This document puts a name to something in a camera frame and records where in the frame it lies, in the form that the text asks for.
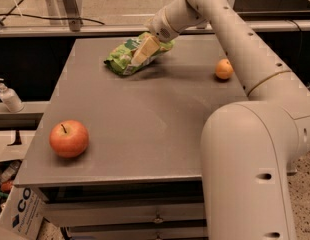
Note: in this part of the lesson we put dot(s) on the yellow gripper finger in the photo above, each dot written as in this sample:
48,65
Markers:
148,47

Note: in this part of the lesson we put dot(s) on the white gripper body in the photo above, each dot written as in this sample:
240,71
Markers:
159,28

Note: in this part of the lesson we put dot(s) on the green rice chip bag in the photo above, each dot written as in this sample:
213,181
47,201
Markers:
119,59

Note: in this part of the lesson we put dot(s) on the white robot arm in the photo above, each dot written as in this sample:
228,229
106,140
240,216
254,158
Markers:
246,147

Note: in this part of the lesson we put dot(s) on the red apple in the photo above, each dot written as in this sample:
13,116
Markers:
69,139

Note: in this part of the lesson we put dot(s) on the orange fruit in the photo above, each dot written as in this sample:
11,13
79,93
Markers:
224,69

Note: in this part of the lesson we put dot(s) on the grey drawer cabinet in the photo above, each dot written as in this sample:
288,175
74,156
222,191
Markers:
140,176

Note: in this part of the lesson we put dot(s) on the white pump lotion bottle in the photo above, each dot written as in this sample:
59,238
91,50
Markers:
10,98

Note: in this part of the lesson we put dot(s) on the white cardboard box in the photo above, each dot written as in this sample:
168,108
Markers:
21,218

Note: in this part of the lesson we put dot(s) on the grey metal bracket left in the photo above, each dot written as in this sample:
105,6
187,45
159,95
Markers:
73,13

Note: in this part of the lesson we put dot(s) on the grey metal rail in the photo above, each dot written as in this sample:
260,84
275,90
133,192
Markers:
133,30

